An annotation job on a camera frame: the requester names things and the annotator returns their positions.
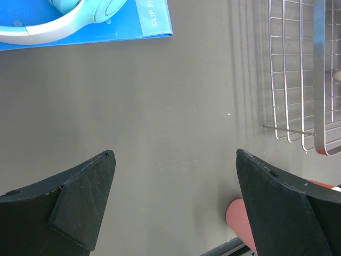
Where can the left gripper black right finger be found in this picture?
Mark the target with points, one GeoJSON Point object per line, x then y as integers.
{"type": "Point", "coordinates": [288, 215]}

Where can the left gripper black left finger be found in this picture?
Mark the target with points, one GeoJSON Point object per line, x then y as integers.
{"type": "Point", "coordinates": [60, 215]}

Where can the chrome wire dish rack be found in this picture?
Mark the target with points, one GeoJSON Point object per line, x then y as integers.
{"type": "Point", "coordinates": [304, 46]}

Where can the pink plastic cup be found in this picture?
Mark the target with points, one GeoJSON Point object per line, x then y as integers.
{"type": "Point", "coordinates": [237, 219]}

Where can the blue book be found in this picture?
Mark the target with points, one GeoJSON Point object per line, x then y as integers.
{"type": "Point", "coordinates": [134, 20]}

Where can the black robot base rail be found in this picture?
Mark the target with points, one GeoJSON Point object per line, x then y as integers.
{"type": "Point", "coordinates": [233, 247]}

